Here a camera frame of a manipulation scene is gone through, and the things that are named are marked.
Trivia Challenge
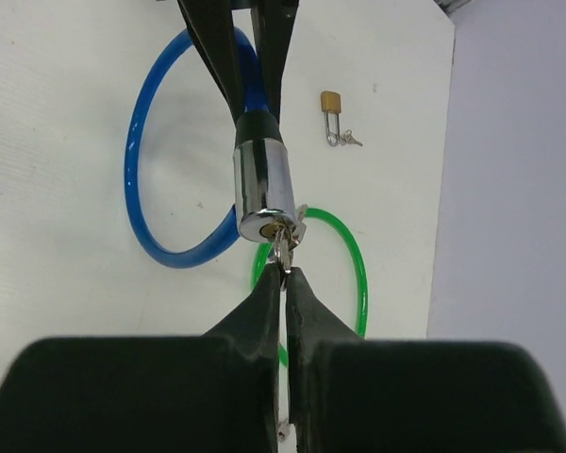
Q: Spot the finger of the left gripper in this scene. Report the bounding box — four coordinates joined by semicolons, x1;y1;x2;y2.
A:
177;0;244;123
251;0;299;122

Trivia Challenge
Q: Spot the brass padlock key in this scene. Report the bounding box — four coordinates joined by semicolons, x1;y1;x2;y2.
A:
340;129;363;146

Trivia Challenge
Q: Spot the green cable lock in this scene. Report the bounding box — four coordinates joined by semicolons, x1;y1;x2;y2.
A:
250;207;370;367

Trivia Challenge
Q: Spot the green lock key bunch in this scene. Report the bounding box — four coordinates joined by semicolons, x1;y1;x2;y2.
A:
277;419;291;443

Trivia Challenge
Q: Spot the blue cable lock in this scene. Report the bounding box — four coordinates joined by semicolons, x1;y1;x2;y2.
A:
125;25;296;270

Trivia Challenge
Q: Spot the blue lock key bunch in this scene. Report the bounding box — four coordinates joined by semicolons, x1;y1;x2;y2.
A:
272;204;308;275

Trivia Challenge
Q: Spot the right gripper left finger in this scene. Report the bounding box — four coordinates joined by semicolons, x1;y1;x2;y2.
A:
0;264;281;452

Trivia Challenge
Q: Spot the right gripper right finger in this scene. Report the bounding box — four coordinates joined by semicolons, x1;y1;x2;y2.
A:
286;268;566;452

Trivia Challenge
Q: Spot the brass padlock with key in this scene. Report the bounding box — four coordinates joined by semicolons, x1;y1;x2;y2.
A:
320;91;341;147

